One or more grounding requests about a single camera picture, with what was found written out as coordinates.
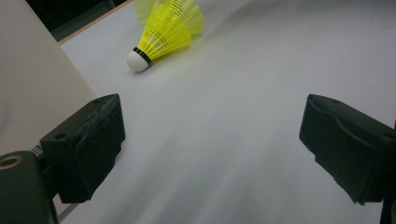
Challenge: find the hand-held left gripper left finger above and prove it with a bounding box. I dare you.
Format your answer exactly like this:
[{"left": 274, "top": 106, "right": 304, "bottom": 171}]
[{"left": 39, "top": 92, "right": 126, "bottom": 204}]

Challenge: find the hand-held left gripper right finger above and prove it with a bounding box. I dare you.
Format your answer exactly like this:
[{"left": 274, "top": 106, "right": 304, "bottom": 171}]
[{"left": 298, "top": 93, "right": 396, "bottom": 205}]

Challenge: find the white plastic storage bin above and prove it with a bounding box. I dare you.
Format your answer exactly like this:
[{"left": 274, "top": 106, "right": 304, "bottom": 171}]
[{"left": 0, "top": 0, "right": 98, "bottom": 222}]

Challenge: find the yellow plastic shuttlecock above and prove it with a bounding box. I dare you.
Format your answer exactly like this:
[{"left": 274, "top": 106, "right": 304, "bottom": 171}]
[
  {"left": 134, "top": 0, "right": 157, "bottom": 26},
  {"left": 126, "top": 0, "right": 192, "bottom": 73},
  {"left": 174, "top": 0, "right": 205, "bottom": 36}
]

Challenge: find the white table sheet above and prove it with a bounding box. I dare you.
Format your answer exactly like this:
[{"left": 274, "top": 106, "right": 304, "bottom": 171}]
[{"left": 57, "top": 0, "right": 396, "bottom": 224}]

